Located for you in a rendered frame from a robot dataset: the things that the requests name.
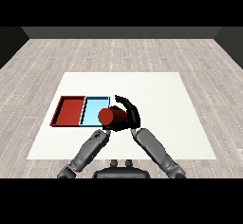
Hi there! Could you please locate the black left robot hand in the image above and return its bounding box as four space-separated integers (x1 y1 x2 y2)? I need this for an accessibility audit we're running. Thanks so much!
102 123 116 133

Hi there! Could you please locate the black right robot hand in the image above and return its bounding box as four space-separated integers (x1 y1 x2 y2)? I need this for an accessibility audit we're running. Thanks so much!
114 94 142 133

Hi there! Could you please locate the small red can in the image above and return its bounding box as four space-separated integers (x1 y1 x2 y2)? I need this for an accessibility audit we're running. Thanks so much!
98 106 129 126

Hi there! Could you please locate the light blue shallow open box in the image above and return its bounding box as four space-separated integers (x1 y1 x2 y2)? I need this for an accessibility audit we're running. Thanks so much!
78 95 112 128

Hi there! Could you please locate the red shallow open box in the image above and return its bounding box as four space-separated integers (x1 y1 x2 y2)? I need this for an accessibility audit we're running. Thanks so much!
49 95 87 128

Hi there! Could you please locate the dark grey robot body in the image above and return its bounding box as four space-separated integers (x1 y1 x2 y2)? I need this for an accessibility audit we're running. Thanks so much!
92 159 152 179

